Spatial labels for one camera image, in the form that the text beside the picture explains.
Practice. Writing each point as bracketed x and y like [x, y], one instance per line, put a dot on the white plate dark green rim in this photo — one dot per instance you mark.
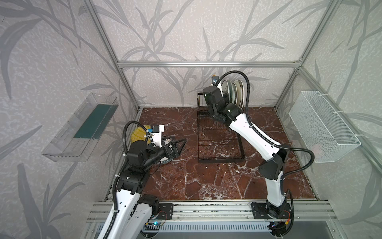
[165, 160]

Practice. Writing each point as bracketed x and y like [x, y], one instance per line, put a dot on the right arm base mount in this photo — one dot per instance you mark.
[268, 211]

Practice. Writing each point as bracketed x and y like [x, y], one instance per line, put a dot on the aluminium front rail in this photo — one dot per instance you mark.
[240, 210]

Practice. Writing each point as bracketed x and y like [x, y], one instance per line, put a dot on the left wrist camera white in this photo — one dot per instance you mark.
[156, 131]

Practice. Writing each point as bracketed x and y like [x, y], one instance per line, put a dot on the cream plate with plum blossoms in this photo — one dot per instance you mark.
[241, 92]

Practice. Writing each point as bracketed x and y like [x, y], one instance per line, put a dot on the black wire dish rack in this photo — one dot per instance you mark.
[216, 142]

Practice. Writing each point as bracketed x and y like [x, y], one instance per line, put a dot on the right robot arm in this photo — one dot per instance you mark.
[273, 153]

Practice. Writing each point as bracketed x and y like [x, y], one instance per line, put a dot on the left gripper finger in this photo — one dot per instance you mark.
[179, 145]
[168, 139]

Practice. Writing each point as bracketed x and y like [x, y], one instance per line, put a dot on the clear plastic wall tray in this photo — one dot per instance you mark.
[78, 138]

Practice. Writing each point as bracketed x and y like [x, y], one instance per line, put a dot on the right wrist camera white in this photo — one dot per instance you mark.
[216, 81]

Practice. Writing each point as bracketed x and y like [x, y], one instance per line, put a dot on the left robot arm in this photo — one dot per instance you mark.
[143, 147]

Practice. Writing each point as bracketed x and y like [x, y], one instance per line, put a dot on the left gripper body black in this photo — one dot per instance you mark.
[170, 154]

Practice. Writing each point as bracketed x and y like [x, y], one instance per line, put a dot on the yellow-green round plate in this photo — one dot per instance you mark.
[139, 134]

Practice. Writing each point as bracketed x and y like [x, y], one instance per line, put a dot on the white wire mesh basket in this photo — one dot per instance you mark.
[321, 127]

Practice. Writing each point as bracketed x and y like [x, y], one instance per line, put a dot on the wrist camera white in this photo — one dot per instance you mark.
[156, 131]
[216, 81]

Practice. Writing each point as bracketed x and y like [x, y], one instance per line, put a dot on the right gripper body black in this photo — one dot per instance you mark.
[226, 97]

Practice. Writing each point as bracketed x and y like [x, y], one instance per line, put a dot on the light green flower plate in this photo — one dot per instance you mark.
[228, 89]

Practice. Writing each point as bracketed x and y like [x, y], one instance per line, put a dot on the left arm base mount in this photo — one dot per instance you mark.
[164, 211]

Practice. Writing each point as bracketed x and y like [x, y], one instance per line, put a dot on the sunburst plate teal rim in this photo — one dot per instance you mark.
[237, 104]

